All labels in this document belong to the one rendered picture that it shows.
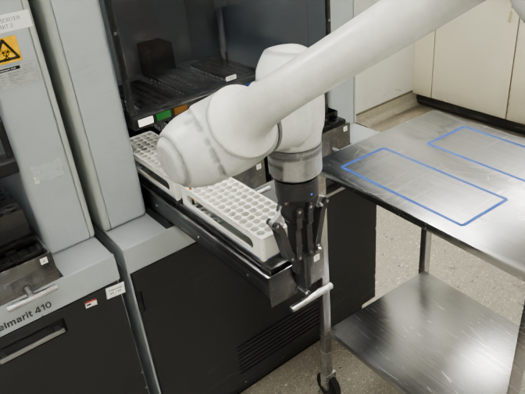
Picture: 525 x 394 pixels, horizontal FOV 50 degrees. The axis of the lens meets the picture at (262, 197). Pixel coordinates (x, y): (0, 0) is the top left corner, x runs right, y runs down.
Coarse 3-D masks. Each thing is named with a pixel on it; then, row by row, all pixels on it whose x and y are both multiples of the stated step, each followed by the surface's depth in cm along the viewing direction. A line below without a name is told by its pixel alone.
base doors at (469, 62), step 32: (448, 32) 328; (480, 32) 312; (512, 32) 297; (416, 64) 356; (448, 64) 337; (480, 64) 320; (512, 64) 305; (448, 96) 345; (480, 96) 327; (512, 96) 311
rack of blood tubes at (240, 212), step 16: (192, 192) 120; (208, 192) 121; (224, 192) 119; (240, 192) 119; (256, 192) 118; (192, 208) 123; (208, 208) 116; (224, 208) 114; (240, 208) 113; (256, 208) 113; (272, 208) 114; (224, 224) 119; (240, 224) 108; (256, 224) 108; (240, 240) 110; (256, 240) 104; (272, 240) 105
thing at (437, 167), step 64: (448, 128) 146; (320, 192) 139; (384, 192) 122; (448, 192) 120; (512, 192) 118; (512, 256) 100; (320, 320) 162; (384, 320) 165; (448, 320) 163; (320, 384) 178; (448, 384) 144; (512, 384) 108
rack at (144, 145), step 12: (132, 144) 144; (144, 144) 144; (156, 144) 144; (144, 156) 139; (156, 156) 138; (144, 168) 144; (156, 168) 132; (156, 180) 139; (168, 180) 128; (168, 192) 130; (180, 192) 128
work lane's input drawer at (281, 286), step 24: (144, 192) 138; (168, 216) 131; (192, 216) 122; (216, 240) 115; (240, 264) 110; (264, 264) 105; (288, 264) 106; (312, 264) 109; (264, 288) 105; (288, 288) 107
